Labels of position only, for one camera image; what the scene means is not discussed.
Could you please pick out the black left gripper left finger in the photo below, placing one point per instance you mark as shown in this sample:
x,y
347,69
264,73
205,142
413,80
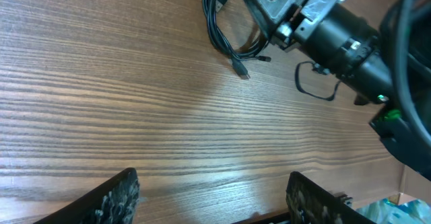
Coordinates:
x,y
113,202

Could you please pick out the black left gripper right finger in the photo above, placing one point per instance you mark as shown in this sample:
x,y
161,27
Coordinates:
x,y
309,203

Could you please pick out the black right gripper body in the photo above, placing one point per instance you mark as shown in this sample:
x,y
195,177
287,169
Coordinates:
x,y
285,21

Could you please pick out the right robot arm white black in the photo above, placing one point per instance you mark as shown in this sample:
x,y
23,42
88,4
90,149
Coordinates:
x,y
389,66

